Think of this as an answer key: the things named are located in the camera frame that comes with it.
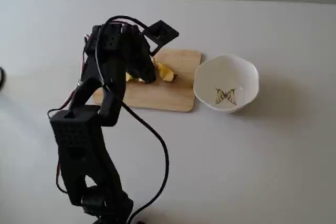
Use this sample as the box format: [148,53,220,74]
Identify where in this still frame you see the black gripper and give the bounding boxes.
[121,24,158,83]

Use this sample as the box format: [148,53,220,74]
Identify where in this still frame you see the wooden cutting board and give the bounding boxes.
[92,48,202,113]

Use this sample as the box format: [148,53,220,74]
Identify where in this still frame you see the white bowl with butterfly print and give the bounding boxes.
[193,53,260,114]

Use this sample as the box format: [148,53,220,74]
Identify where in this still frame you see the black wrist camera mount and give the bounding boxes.
[143,20,180,57]

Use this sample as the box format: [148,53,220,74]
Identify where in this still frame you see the black camera cable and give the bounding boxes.
[94,15,169,224]

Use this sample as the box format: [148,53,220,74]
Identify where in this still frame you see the red and white wires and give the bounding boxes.
[47,34,91,195]

